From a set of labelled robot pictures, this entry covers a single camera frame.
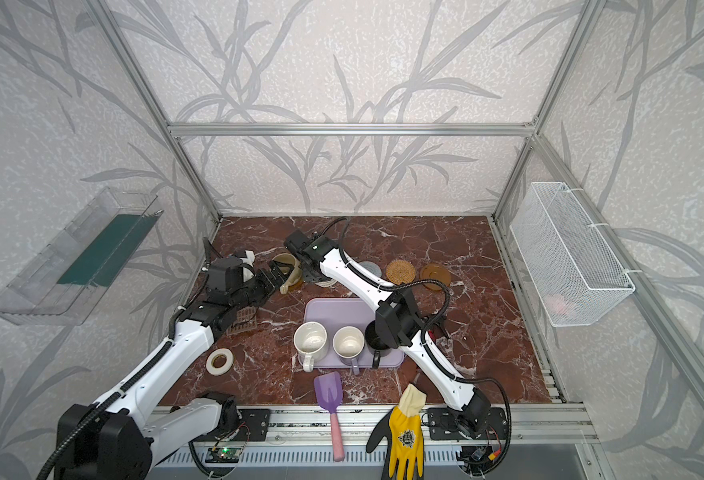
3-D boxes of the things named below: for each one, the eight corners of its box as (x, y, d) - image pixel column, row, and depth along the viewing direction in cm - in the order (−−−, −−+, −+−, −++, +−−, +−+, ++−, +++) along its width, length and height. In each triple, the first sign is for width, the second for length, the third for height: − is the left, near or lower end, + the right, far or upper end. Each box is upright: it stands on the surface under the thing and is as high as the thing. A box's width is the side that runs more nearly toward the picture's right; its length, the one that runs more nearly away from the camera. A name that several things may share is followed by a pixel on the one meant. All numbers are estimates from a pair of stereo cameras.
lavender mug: (333, 377, 82) (329, 367, 76) (336, 337, 90) (333, 325, 83) (363, 377, 83) (363, 367, 76) (364, 337, 90) (364, 325, 83)
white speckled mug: (294, 376, 82) (288, 366, 76) (301, 333, 90) (296, 321, 84) (326, 376, 82) (322, 366, 76) (330, 333, 90) (327, 321, 84)
